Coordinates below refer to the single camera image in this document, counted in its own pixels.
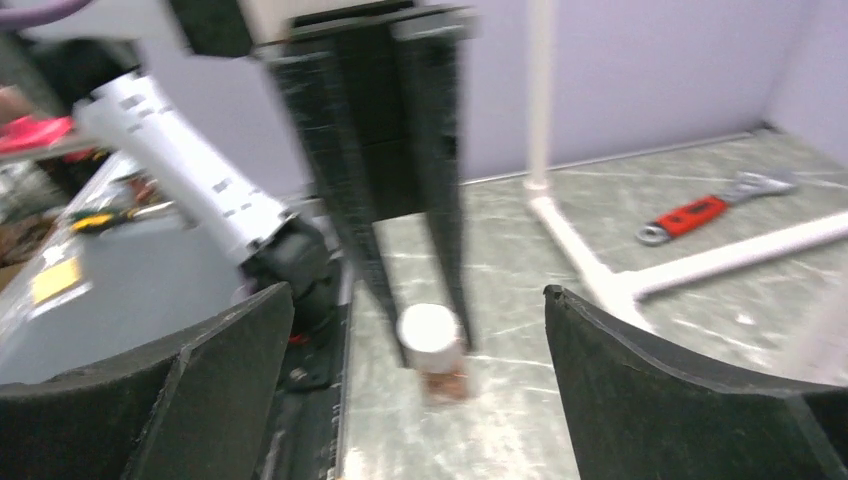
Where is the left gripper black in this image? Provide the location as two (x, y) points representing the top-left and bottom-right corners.
(257, 1), (474, 351)

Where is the white PVC pipe frame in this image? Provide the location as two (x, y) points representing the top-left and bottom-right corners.
(525, 1), (847, 334)

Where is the red handled adjustable wrench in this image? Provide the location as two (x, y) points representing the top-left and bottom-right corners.
(635, 171), (798, 247)

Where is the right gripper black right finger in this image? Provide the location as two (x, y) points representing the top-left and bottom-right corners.
(544, 285), (847, 480)

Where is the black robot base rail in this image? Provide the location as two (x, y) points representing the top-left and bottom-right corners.
(254, 258), (352, 480)

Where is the glitter nail polish bottle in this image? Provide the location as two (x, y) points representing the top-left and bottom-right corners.
(397, 303), (470, 405)

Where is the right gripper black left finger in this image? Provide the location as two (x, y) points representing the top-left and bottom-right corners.
(1, 283), (294, 479)

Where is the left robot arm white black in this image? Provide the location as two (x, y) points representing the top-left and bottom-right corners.
(3, 1), (474, 346)

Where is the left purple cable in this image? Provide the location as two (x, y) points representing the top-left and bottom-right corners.
(0, 0), (94, 31)

